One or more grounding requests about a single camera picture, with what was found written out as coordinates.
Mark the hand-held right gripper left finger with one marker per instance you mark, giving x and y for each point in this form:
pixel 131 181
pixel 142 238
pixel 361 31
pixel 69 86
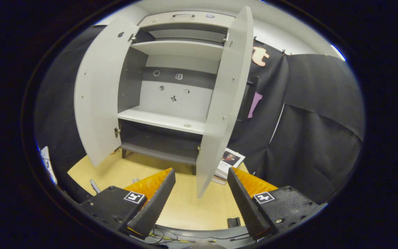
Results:
pixel 154 207

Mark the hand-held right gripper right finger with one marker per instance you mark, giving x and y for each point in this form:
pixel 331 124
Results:
pixel 247 207

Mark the white cabinet door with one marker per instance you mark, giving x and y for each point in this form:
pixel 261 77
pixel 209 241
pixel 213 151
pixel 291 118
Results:
pixel 223 103
pixel 98 93

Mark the grey white cabinet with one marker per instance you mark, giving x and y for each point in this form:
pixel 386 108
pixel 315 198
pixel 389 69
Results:
pixel 178 46

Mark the small black box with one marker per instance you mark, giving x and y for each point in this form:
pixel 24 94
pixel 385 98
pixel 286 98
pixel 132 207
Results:
pixel 234 222

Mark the brown edged book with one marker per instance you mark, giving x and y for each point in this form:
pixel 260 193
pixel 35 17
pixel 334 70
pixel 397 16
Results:
pixel 219 180

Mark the black backdrop cloth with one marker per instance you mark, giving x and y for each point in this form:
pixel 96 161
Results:
pixel 316 138
pixel 57 103

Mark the white flat panel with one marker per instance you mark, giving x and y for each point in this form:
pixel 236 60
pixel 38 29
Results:
pixel 48 164

